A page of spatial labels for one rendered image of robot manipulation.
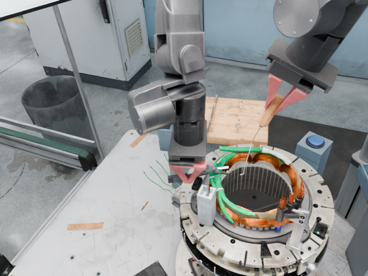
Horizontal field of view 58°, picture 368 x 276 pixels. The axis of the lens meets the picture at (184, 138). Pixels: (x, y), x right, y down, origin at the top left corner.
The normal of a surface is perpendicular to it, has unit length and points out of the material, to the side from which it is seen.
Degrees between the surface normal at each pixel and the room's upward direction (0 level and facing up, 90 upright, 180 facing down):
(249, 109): 0
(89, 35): 90
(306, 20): 77
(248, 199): 0
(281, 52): 21
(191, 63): 68
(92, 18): 90
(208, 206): 90
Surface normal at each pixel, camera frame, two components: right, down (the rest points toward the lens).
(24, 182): -0.07, -0.75
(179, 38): 0.43, 0.23
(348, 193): -0.87, 0.37
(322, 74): 0.29, -0.66
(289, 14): -0.77, 0.27
